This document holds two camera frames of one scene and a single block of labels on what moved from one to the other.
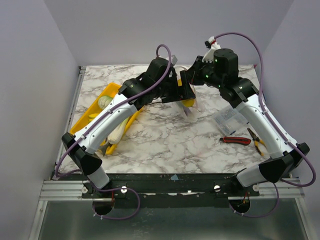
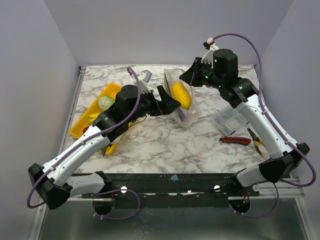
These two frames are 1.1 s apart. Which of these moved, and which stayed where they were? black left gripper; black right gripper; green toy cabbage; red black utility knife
Moved: black left gripper
Stayed: black right gripper; green toy cabbage; red black utility knife
